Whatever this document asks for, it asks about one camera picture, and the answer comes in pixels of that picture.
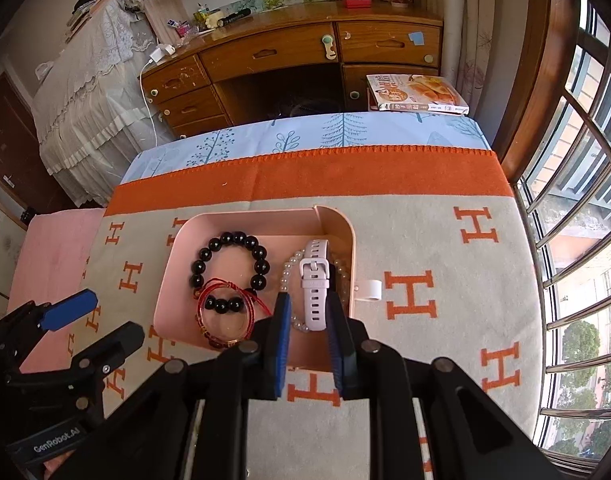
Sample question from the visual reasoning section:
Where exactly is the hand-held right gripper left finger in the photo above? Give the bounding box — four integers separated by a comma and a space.
50, 291, 292, 480

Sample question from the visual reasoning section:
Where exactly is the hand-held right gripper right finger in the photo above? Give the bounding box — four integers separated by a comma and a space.
325, 305, 576, 480

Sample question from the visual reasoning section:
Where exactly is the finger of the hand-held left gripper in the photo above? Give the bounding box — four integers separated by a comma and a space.
0, 289, 99, 361
6, 321, 146, 413

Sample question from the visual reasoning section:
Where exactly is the pink plastic jewelry box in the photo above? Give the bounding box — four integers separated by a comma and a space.
153, 205, 357, 371

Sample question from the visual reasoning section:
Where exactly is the pink blanket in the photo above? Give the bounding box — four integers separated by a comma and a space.
6, 207, 106, 480

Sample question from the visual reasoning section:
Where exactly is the white loop tab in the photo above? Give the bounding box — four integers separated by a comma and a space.
355, 279, 383, 303

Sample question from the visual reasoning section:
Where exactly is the orange beige printed blanket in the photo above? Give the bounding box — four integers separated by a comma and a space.
68, 145, 543, 480

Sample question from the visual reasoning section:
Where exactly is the dark wooden door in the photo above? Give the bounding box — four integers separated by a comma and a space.
0, 70, 51, 231

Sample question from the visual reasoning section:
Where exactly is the blue tree print bedsheet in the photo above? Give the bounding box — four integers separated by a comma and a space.
122, 110, 491, 183

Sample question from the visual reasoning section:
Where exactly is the white lace furniture cover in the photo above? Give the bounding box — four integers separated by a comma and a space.
30, 0, 159, 206

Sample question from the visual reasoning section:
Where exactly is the metal window grille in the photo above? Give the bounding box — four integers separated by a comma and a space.
515, 0, 611, 466

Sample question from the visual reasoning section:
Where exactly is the wooden desk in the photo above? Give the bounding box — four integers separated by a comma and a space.
138, 0, 445, 141

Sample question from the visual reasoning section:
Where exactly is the pale floral curtain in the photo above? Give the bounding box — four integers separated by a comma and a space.
425, 0, 516, 116

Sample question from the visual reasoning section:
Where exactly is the red gold bead bracelet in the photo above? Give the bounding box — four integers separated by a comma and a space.
196, 305, 254, 351

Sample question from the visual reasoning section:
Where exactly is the red string bracelet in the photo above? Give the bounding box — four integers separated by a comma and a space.
194, 277, 274, 346

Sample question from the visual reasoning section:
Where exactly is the white pearl bracelet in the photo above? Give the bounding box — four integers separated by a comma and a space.
280, 250, 351, 333

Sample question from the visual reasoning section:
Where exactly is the black bead bracelet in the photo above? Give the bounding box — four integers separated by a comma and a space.
190, 231, 270, 297

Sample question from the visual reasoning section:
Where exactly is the white charger cable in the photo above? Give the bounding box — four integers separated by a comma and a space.
140, 57, 161, 146

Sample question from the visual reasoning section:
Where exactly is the wooden window frame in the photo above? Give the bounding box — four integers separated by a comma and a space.
495, 0, 586, 181

